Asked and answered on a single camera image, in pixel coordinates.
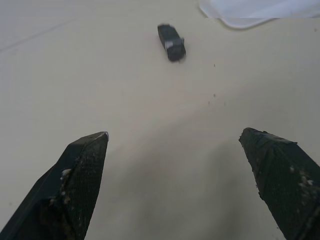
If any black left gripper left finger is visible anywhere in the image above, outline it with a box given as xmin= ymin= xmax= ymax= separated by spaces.
xmin=0 ymin=131 xmax=110 ymax=240

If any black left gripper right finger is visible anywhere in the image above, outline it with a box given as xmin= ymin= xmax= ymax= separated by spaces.
xmin=238 ymin=127 xmax=320 ymax=240

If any white plastic tray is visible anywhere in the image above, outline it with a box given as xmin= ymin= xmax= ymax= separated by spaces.
xmin=198 ymin=0 xmax=320 ymax=29

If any black eraser with white label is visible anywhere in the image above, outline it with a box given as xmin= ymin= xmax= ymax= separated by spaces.
xmin=157 ymin=23 xmax=187 ymax=63

